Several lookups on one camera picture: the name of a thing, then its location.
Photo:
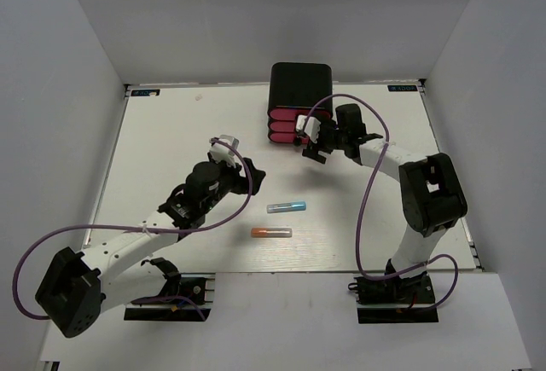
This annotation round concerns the white table board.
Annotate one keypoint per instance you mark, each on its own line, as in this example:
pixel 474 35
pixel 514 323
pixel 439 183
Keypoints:
pixel 162 138

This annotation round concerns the black drawer cabinet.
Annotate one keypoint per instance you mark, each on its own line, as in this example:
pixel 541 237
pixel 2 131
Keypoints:
pixel 294 84

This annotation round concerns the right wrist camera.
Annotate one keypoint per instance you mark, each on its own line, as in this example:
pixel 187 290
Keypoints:
pixel 307 127

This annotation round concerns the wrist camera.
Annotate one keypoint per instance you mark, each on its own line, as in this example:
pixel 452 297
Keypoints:
pixel 221 150
pixel 307 127

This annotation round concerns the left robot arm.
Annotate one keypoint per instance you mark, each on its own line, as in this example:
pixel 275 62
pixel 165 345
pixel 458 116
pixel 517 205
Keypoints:
pixel 79 286

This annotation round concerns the pink drawer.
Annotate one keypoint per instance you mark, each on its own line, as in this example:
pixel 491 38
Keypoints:
pixel 281 126
pixel 289 138
pixel 292 113

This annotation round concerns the blue capped lead case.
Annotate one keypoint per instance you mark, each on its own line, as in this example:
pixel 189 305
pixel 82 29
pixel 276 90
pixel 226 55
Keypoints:
pixel 293 206

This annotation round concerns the orange capped lead case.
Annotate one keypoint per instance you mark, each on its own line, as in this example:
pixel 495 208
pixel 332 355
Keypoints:
pixel 271 233

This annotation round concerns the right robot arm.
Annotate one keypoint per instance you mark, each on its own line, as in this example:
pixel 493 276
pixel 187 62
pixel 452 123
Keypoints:
pixel 431 194

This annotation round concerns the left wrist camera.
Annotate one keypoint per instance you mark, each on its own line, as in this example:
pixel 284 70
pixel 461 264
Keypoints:
pixel 221 150

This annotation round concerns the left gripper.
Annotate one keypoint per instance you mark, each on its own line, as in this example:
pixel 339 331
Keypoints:
pixel 241 182

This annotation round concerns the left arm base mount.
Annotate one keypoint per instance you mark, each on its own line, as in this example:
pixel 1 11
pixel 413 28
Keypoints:
pixel 190 301

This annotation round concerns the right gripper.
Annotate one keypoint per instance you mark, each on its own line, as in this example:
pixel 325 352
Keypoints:
pixel 313 150

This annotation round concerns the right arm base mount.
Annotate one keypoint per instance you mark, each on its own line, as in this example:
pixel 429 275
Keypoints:
pixel 395 301

